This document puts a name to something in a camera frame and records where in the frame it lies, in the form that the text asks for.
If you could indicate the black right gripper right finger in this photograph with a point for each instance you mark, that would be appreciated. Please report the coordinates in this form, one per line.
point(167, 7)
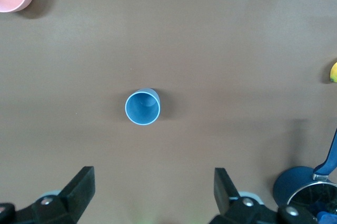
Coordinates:
point(226, 197)

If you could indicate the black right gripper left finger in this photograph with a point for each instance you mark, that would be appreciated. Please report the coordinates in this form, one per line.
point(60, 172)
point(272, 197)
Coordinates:
point(77, 195)

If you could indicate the blue cup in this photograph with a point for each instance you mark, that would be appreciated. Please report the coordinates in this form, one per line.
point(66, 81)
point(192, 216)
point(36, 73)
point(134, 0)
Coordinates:
point(142, 109)

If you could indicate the dark blue saucepan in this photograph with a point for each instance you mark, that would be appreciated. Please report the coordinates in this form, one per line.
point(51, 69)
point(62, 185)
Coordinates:
point(287, 184)

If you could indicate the glass lid with blue knob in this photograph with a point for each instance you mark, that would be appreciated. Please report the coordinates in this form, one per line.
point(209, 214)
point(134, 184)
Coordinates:
point(308, 197)

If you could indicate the yellow lemon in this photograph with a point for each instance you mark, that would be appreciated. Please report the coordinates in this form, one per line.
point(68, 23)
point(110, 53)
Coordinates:
point(334, 72)

